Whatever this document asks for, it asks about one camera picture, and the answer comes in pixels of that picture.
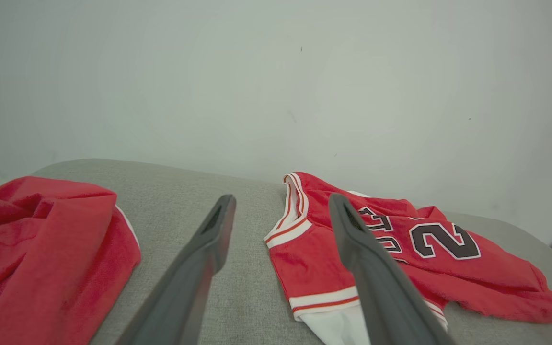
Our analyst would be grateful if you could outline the red shorts with white stripe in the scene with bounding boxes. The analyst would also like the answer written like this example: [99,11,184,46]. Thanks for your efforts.
[0,176,142,345]

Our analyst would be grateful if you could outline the red basketball jersey with number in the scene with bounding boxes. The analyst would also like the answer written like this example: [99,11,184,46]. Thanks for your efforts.
[264,172,552,345]

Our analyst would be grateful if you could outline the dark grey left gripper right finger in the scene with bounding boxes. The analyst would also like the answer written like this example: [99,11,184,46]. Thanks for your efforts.
[329,193,456,345]

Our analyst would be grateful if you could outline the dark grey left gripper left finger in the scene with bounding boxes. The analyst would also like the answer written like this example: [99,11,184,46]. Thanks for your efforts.
[115,194,237,345]

